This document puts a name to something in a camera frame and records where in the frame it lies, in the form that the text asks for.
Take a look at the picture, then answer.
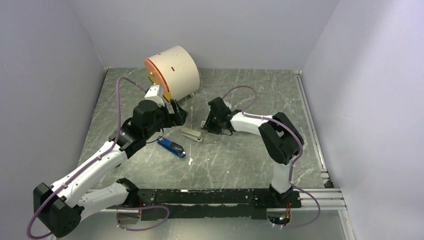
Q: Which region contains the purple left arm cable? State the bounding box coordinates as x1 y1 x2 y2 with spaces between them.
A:
26 76 148 240

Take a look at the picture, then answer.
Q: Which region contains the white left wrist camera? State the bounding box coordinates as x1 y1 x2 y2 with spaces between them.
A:
144 84 166 107

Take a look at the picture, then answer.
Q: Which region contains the aluminium frame rail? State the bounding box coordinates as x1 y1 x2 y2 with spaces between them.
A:
99 70 357 240

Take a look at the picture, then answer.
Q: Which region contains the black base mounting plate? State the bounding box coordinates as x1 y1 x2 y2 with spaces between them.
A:
138 188 302 221

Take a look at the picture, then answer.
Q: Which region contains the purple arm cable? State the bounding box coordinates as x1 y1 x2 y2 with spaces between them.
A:
26 76 148 240
221 85 322 230

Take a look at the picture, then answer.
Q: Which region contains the beige olive stapler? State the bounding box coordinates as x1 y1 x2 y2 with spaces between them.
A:
180 127 203 142

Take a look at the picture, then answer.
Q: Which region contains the blue black stapler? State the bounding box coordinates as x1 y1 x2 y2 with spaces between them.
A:
157 136 186 158

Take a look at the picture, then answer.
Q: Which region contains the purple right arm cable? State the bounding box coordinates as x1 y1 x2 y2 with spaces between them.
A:
221 85 322 230

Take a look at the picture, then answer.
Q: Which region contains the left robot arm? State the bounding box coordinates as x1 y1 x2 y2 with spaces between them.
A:
31 99 188 238

